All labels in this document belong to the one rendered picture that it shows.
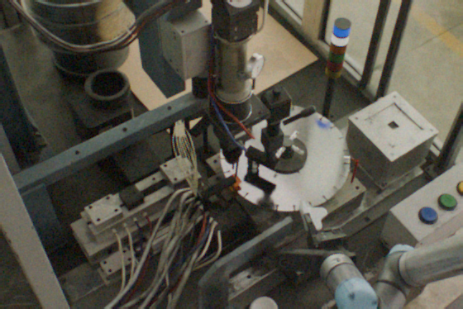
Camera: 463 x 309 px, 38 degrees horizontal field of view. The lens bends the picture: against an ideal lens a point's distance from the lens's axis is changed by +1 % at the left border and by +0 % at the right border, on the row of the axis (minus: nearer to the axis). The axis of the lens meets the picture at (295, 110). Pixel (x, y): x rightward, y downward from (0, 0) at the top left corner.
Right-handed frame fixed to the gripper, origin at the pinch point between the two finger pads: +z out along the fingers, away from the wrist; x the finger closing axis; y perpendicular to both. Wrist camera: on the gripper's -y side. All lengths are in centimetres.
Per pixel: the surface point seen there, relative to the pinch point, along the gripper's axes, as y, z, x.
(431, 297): 62, 55, -70
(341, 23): 20, 19, 45
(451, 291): 70, 56, -69
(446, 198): 38.2, -1.8, 1.3
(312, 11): 25, 62, 42
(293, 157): 2.0, 9.3, 15.1
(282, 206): -4.2, -0.4, 7.2
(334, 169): 11.4, 5.7, 11.3
